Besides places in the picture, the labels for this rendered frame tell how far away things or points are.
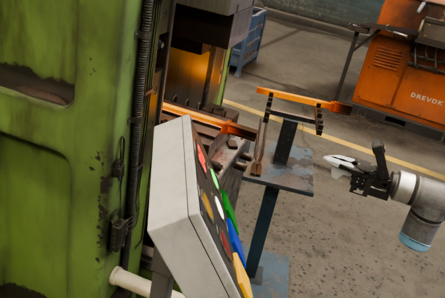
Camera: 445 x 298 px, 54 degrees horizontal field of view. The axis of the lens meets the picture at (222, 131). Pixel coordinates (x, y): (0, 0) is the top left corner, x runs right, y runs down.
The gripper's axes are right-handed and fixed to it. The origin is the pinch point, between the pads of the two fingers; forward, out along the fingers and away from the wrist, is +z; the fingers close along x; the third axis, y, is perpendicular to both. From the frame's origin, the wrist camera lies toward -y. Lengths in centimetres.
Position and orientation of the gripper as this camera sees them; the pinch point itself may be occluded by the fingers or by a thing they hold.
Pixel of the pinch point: (328, 157)
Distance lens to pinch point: 134.7
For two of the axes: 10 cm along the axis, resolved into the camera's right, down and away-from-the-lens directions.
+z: -9.3, -2.9, 2.2
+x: 3.2, -3.6, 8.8
